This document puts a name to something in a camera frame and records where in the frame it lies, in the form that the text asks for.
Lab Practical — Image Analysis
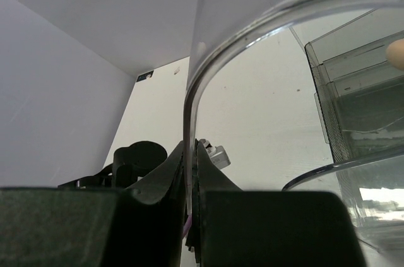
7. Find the clear acrylic organizer with lid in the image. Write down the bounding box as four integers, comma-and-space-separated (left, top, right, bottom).
184, 0, 403, 266

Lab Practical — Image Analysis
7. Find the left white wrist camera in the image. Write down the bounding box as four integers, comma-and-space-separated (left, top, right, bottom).
199, 139, 231, 170

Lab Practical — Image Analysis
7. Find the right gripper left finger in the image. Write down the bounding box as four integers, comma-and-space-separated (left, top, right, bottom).
101, 142, 185, 266

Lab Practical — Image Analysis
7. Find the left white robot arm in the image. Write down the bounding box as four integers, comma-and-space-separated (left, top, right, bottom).
58, 141, 168, 189

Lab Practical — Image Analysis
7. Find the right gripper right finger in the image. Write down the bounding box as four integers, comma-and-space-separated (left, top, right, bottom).
186, 140, 241, 266

